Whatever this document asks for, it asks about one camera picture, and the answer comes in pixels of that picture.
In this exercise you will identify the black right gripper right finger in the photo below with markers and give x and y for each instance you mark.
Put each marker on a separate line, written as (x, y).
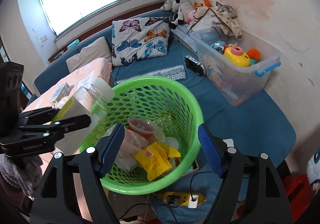
(265, 201)

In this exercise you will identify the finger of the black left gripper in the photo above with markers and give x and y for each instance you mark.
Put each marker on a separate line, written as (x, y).
(37, 117)
(58, 129)

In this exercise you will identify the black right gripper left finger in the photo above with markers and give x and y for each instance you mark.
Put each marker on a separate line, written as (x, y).
(71, 190)

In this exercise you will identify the clear square plastic bottle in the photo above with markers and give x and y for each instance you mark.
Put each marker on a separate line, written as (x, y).
(91, 101)

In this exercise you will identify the clear pink plastic bag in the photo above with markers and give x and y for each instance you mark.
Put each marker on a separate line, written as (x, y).
(132, 144)

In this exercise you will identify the yellow snack wrapper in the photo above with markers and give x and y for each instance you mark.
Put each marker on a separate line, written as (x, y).
(157, 159)

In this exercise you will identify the red printed paper cup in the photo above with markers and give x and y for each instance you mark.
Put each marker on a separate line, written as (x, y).
(146, 128)

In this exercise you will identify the translucent plastic cup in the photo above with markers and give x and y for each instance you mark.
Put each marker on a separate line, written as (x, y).
(173, 142)

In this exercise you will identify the small milk carton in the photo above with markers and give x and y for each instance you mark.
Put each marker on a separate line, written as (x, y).
(62, 91)

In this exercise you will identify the grey fuzzy sleeve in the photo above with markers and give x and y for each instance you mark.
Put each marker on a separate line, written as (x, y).
(22, 173)

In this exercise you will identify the blue sofa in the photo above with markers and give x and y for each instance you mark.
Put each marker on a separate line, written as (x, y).
(254, 126)

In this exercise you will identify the yellow power strip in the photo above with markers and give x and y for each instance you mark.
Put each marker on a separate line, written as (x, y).
(181, 199)

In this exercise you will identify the beige pillow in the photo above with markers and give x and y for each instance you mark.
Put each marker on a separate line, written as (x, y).
(98, 49)

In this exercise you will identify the green plastic basket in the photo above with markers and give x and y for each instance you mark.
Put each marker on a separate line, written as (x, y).
(164, 110)

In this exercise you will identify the butterfly print pillow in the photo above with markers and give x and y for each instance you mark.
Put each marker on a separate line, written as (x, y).
(138, 39)

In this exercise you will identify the clear plastic storage box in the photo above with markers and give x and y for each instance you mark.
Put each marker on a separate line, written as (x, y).
(235, 83)

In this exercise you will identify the blue patterned cloth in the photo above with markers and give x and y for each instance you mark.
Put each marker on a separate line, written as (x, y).
(181, 33)

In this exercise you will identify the grey plush toy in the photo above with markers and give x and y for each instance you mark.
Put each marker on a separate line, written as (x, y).
(167, 6)

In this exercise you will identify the cow plush toy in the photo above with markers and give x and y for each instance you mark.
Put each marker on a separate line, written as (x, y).
(184, 13)

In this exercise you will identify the pink plush toy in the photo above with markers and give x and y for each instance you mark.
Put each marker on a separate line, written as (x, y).
(192, 15)

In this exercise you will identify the beige patterned cloth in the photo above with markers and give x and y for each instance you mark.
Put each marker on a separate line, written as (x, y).
(228, 23)

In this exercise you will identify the orange fox plush toy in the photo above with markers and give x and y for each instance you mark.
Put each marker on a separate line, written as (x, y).
(202, 7)

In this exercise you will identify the yellow toy camera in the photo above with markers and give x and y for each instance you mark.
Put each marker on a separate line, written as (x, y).
(241, 58)

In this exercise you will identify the small black camera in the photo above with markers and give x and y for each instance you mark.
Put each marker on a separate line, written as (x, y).
(196, 66)

